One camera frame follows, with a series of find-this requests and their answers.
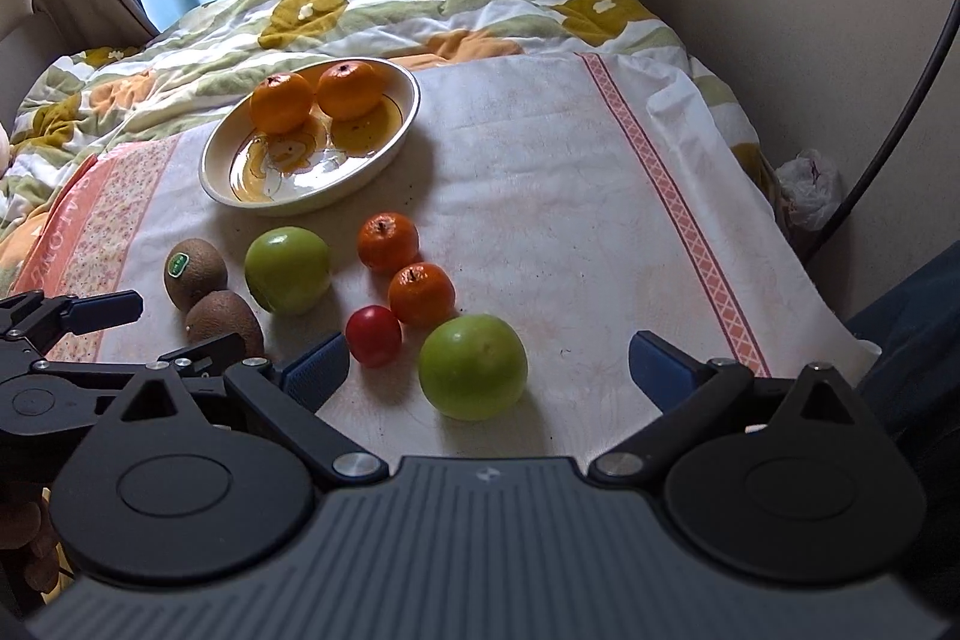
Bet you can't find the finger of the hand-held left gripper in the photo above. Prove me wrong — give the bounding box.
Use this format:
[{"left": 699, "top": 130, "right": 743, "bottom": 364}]
[
  {"left": 156, "top": 340, "right": 250, "bottom": 380},
  {"left": 0, "top": 290, "right": 144, "bottom": 357}
]

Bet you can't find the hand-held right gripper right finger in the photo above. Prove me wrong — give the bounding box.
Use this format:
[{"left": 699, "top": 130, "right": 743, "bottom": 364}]
[{"left": 589, "top": 331, "right": 860, "bottom": 487}]

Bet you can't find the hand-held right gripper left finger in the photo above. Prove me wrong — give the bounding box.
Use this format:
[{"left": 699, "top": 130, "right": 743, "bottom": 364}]
[{"left": 94, "top": 332, "right": 389, "bottom": 491}]

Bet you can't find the brown kiwi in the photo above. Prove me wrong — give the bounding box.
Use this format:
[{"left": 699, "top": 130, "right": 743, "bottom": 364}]
[{"left": 184, "top": 290, "right": 266, "bottom": 362}]

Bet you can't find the red tomato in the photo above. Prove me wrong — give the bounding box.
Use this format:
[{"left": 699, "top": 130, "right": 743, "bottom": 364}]
[{"left": 345, "top": 305, "right": 404, "bottom": 368}]

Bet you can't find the kiwi with green sticker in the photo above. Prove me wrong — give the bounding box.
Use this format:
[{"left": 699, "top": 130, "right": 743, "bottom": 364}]
[{"left": 164, "top": 238, "right": 229, "bottom": 313}]

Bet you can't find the small green apple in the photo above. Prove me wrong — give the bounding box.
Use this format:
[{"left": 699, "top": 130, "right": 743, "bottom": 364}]
[{"left": 244, "top": 226, "right": 332, "bottom": 316}]

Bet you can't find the small mandarin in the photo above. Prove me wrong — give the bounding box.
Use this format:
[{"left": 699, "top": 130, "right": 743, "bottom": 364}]
[
  {"left": 387, "top": 262, "right": 457, "bottom": 330},
  {"left": 356, "top": 212, "right": 421, "bottom": 275}
]

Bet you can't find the large green apple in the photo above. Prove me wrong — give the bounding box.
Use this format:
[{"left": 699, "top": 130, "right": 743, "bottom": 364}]
[{"left": 418, "top": 314, "right": 528, "bottom": 422}]

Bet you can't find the cream ceramic bowl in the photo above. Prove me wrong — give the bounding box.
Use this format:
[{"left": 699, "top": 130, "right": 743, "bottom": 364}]
[{"left": 199, "top": 56, "right": 422, "bottom": 217}]

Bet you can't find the person's left hand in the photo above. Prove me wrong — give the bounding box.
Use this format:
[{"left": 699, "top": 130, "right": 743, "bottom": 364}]
[{"left": 0, "top": 486, "right": 61, "bottom": 603}]

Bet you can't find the white towel with pink stripes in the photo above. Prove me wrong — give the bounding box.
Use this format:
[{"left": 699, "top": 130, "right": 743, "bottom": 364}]
[{"left": 11, "top": 51, "right": 882, "bottom": 461}]

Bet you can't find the white plastic bag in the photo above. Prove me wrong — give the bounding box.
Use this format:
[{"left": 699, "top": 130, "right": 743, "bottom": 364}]
[{"left": 772, "top": 149, "right": 845, "bottom": 232}]

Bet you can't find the dark blue cloth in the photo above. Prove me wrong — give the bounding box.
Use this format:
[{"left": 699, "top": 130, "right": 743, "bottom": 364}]
[{"left": 844, "top": 242, "right": 960, "bottom": 453}]

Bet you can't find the large orange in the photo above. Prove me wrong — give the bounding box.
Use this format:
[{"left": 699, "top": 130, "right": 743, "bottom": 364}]
[
  {"left": 316, "top": 59, "right": 383, "bottom": 122},
  {"left": 249, "top": 71, "right": 314, "bottom": 135}
]

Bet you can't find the beige bed headboard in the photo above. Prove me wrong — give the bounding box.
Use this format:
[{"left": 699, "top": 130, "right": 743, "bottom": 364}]
[{"left": 0, "top": 2, "right": 53, "bottom": 109}]

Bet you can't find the floral striped blanket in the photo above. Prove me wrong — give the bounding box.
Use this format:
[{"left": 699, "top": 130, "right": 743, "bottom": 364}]
[{"left": 0, "top": 0, "right": 796, "bottom": 304}]

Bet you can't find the black cable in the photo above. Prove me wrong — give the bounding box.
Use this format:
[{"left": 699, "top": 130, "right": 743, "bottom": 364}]
[{"left": 799, "top": 0, "right": 960, "bottom": 259}]

